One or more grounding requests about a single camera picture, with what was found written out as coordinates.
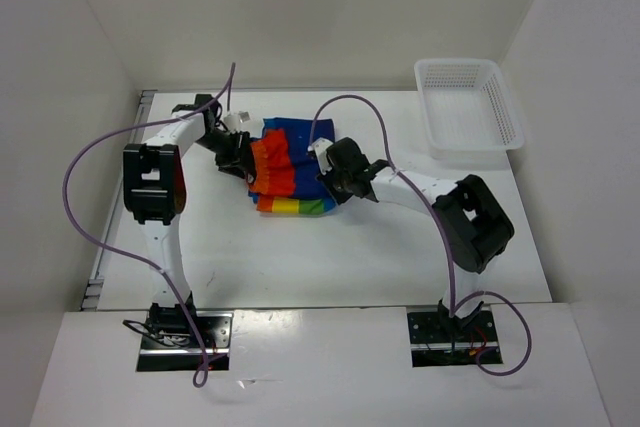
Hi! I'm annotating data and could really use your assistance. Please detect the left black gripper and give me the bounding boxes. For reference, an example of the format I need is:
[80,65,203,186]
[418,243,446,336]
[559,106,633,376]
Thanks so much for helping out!
[195,129,258,180]

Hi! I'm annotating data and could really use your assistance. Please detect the rainbow striped shorts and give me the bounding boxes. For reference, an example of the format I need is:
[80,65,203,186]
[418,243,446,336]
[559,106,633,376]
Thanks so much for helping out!
[248,117,336,216]

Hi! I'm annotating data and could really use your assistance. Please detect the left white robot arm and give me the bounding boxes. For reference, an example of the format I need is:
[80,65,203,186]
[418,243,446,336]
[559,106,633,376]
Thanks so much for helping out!
[123,94,256,347]

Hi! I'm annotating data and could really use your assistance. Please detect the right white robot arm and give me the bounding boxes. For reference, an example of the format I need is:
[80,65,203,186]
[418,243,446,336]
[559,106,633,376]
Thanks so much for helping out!
[309,138,515,340]

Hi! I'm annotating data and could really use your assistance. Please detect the white plastic basket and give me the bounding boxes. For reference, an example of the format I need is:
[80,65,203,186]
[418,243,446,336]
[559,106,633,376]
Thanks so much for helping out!
[414,58,525,159]

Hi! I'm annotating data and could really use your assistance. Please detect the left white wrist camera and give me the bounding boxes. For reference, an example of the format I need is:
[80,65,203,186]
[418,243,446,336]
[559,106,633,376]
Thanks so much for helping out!
[222,111,252,133]

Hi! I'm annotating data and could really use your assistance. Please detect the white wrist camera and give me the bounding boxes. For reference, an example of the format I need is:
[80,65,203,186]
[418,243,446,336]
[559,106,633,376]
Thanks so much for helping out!
[222,111,252,133]
[308,137,334,175]

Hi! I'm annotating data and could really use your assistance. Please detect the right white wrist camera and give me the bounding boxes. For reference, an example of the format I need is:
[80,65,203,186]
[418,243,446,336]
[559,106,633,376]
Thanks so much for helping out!
[308,137,334,175]

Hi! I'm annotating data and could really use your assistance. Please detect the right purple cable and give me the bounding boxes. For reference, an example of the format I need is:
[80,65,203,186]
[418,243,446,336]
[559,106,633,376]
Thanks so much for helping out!
[308,94,533,378]

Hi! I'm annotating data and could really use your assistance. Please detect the purple cable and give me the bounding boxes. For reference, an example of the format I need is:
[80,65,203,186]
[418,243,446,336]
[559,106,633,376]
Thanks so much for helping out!
[61,61,237,389]
[308,94,533,378]

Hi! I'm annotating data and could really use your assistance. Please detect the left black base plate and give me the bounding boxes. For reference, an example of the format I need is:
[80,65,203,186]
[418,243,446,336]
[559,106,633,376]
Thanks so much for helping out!
[130,312,233,373]

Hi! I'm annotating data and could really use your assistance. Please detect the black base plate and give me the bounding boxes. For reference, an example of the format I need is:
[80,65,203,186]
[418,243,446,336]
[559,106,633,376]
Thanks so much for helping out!
[130,312,233,373]
[406,306,503,368]

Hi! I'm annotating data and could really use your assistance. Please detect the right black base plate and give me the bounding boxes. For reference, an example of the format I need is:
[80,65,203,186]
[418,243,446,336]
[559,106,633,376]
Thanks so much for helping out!
[406,306,503,368]

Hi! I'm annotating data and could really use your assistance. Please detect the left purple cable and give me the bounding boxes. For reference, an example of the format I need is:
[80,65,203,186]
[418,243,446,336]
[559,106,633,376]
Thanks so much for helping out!
[61,61,237,389]

